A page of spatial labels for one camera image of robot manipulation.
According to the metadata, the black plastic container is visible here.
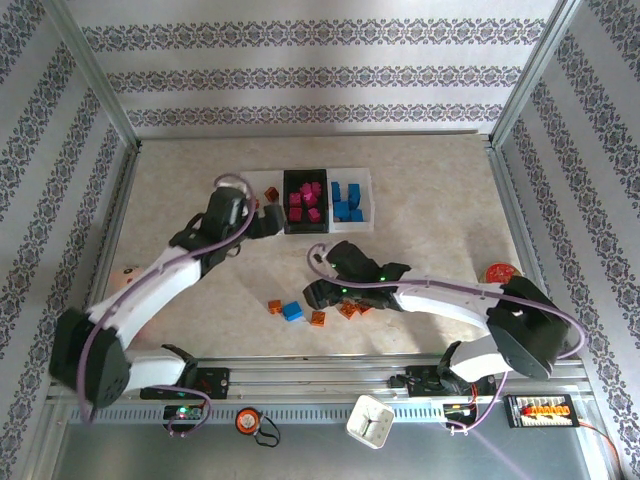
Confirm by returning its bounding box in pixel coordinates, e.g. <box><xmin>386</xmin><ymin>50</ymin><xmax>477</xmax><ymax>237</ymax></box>
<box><xmin>282</xmin><ymin>168</ymin><xmax>332</xmax><ymax>235</ymax></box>

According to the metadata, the pink doll toy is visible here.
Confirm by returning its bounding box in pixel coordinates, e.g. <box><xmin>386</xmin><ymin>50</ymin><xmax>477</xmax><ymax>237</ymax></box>
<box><xmin>108</xmin><ymin>264</ymin><xmax>151</xmax><ymax>292</ymax></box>

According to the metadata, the white square alarm clock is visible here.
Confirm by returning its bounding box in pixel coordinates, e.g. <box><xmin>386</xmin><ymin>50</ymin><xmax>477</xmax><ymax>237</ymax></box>
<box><xmin>345</xmin><ymin>393</ymin><xmax>396</xmax><ymax>451</ymax></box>

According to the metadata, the slotted metal strip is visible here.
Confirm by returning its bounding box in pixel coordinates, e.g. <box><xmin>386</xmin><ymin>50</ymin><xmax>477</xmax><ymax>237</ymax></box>
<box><xmin>67</xmin><ymin>407</ymin><xmax>451</xmax><ymax>425</ymax></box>

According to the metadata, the red round tin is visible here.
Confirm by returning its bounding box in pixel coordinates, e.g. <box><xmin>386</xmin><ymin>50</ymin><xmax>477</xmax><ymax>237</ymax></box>
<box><xmin>481</xmin><ymin>261</ymin><xmax>525</xmax><ymax>284</ymax></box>

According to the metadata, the black power distribution board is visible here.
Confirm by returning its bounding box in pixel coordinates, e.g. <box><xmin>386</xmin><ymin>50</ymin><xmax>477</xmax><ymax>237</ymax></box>
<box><xmin>506</xmin><ymin>393</ymin><xmax>580</xmax><ymax>430</ymax></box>

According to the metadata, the purple cable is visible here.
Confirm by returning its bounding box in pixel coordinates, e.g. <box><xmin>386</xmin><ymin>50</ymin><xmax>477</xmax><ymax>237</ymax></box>
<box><xmin>82</xmin><ymin>172</ymin><xmax>259</xmax><ymax>437</ymax></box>
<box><xmin>305</xmin><ymin>242</ymin><xmax>586</xmax><ymax>436</ymax></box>

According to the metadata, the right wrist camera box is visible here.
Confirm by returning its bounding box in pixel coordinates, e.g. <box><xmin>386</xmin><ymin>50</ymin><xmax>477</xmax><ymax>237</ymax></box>
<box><xmin>325</xmin><ymin>239</ymin><xmax>376</xmax><ymax>281</ymax></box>

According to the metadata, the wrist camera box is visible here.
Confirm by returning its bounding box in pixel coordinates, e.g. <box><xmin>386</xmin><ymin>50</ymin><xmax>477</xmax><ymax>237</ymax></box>
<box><xmin>325</xmin><ymin>239</ymin><xmax>376</xmax><ymax>281</ymax></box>
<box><xmin>207</xmin><ymin>187</ymin><xmax>252</xmax><ymax>237</ymax></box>

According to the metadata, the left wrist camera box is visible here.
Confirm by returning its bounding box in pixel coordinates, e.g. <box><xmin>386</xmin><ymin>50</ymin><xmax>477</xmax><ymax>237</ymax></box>
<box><xmin>207</xmin><ymin>187</ymin><xmax>252</xmax><ymax>237</ymax></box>

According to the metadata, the aluminium back rail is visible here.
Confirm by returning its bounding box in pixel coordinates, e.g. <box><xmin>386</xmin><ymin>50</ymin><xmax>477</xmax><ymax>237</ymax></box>
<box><xmin>135</xmin><ymin>129</ymin><xmax>489</xmax><ymax>142</ymax></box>

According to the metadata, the aluminium front rail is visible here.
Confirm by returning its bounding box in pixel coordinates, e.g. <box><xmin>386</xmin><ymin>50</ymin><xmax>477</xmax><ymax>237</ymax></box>
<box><xmin>47</xmin><ymin>353</ymin><xmax>594</xmax><ymax>409</ymax></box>

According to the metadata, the aluminium side rail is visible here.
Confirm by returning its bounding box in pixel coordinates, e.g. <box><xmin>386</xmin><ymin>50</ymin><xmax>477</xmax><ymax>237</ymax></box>
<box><xmin>483</xmin><ymin>142</ymin><xmax>599</xmax><ymax>386</ymax></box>
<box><xmin>82</xmin><ymin>142</ymin><xmax>143</xmax><ymax>314</ymax></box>

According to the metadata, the orange round gadget with strap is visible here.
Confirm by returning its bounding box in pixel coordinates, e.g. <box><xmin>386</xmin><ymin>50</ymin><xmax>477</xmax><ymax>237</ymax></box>
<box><xmin>235</xmin><ymin>407</ymin><xmax>281</xmax><ymax>448</ymax></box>

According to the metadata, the aluminium frame corner post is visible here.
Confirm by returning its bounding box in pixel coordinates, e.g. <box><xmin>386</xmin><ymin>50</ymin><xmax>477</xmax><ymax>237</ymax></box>
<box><xmin>42</xmin><ymin>0</ymin><xmax>142</xmax><ymax>149</ymax></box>
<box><xmin>489</xmin><ymin>0</ymin><xmax>576</xmax><ymax>149</ymax></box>

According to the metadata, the red wire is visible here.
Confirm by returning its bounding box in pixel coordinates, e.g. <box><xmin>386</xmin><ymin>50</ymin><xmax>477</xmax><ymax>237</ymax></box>
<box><xmin>574</xmin><ymin>418</ymin><xmax>619</xmax><ymax>459</ymax></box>

